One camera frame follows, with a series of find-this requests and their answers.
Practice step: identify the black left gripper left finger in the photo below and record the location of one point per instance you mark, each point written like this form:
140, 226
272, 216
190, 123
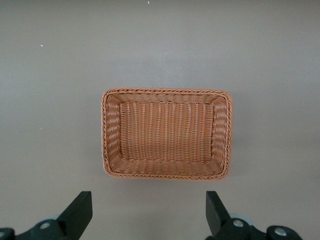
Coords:
75, 215

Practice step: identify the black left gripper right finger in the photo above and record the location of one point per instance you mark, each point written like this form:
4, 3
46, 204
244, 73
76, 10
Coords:
217, 215

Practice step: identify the brown wicker basket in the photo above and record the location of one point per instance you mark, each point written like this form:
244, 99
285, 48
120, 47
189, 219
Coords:
167, 140

